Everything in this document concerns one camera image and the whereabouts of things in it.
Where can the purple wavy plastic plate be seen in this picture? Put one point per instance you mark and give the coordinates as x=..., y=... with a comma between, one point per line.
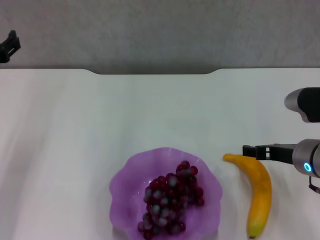
x=125, y=200

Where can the red grape bunch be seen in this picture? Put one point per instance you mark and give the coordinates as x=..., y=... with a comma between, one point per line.
x=170, y=195

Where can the yellow banana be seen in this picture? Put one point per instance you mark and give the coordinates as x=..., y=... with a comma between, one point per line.
x=262, y=195

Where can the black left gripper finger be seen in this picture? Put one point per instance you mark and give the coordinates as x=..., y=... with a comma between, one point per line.
x=11, y=45

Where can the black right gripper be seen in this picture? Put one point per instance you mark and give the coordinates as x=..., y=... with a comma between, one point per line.
x=282, y=153

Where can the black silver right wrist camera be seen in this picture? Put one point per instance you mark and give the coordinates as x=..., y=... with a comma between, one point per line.
x=307, y=105

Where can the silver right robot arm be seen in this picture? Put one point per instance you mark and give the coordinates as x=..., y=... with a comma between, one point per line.
x=307, y=157

